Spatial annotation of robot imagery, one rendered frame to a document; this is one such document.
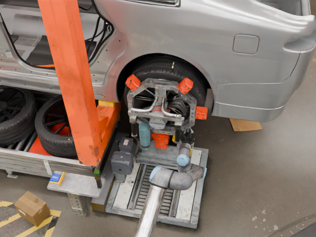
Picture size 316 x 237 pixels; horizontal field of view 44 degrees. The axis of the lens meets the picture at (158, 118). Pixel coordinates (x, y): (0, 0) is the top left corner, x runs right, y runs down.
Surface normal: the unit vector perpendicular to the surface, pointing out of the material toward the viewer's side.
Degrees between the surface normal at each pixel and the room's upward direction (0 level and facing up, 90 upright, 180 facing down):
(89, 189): 0
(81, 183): 0
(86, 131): 90
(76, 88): 90
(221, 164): 0
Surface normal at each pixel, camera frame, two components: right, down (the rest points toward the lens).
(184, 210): -0.01, -0.70
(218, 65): -0.21, 0.70
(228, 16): -0.16, 0.35
